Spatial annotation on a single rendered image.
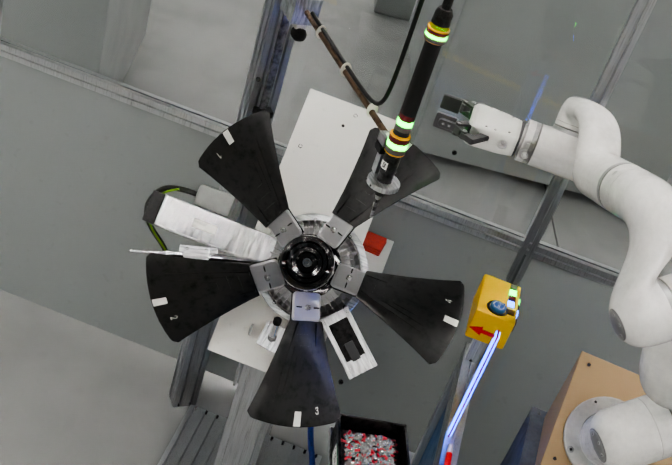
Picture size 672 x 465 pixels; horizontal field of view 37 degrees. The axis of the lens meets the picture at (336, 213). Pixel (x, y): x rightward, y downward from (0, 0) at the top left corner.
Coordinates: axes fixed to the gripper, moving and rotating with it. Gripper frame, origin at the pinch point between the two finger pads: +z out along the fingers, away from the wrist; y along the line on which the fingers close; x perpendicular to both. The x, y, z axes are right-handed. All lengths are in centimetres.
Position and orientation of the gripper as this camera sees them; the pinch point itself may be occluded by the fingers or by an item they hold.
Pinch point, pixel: (444, 111)
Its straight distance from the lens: 198.3
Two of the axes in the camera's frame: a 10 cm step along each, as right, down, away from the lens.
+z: -9.3, -3.5, 0.6
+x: 2.6, -7.9, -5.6
